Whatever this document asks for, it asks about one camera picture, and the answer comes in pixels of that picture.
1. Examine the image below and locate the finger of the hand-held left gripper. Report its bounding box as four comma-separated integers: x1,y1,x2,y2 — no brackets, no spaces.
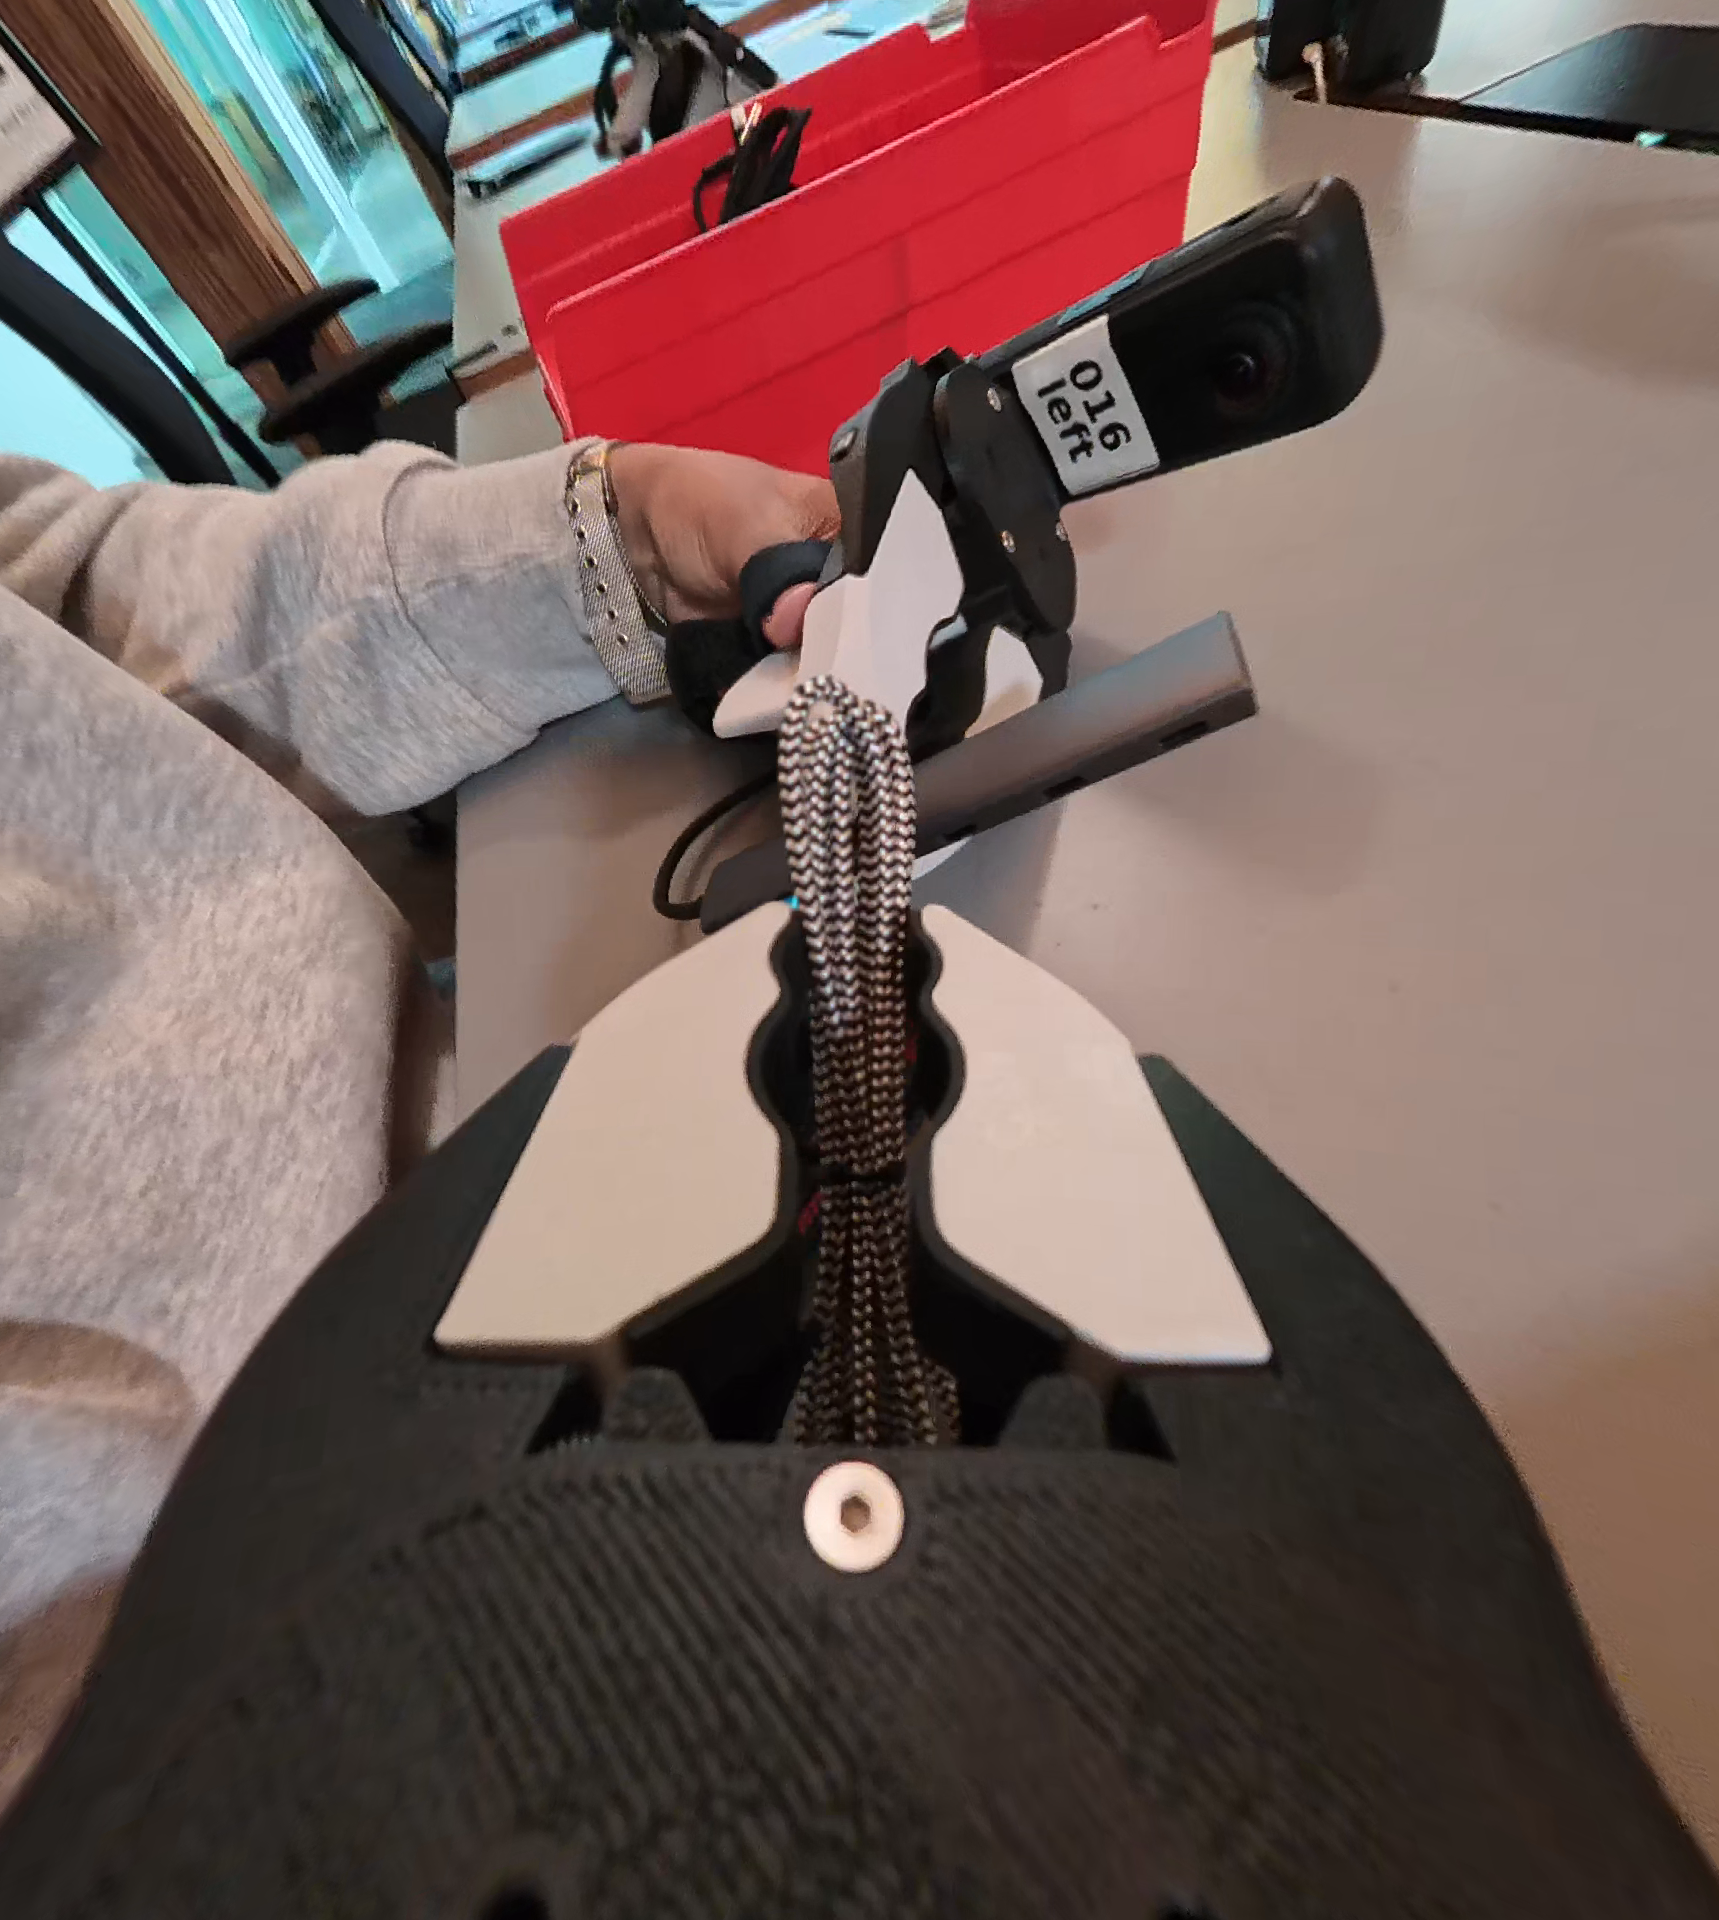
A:
924,618,1074,747
832,480,964,747

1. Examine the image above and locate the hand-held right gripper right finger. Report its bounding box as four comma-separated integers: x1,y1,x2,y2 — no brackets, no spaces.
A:
920,903,1276,1374

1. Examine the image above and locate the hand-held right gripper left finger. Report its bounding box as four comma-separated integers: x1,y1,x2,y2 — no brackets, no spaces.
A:
432,903,804,1400

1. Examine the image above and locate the grey usb hub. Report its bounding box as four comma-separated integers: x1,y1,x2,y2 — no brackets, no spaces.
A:
656,612,1262,924

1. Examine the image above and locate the black white braided cable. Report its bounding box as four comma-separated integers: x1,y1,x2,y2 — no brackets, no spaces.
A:
774,674,966,1449

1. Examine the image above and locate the red plastic bin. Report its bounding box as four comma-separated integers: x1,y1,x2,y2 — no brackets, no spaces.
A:
500,0,1222,452

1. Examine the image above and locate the black braided cable bundle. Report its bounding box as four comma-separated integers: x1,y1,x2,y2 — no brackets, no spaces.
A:
692,101,816,230

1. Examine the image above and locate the person's left forearm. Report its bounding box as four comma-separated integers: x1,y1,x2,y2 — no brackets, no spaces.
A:
124,442,622,819

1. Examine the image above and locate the grey desk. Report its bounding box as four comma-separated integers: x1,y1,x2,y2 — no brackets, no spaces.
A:
446,0,1719,1920

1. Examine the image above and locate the black desk mat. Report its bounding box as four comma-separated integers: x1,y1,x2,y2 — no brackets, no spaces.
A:
1460,22,1719,167

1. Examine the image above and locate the person's left hand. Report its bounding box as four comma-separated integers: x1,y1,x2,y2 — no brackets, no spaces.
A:
604,442,846,650

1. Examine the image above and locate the silver mesh watch band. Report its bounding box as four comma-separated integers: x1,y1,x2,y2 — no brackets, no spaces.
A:
564,438,674,704

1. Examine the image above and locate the black bag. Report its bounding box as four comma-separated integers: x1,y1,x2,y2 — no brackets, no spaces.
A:
1256,0,1446,91

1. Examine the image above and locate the grey sweatshirt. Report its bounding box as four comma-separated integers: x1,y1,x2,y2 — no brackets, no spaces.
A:
0,382,456,1920

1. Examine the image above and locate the black and white gadget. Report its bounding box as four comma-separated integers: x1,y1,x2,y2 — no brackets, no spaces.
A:
574,0,778,159

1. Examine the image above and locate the black office chair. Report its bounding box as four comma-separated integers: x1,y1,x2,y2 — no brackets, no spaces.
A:
226,273,460,455

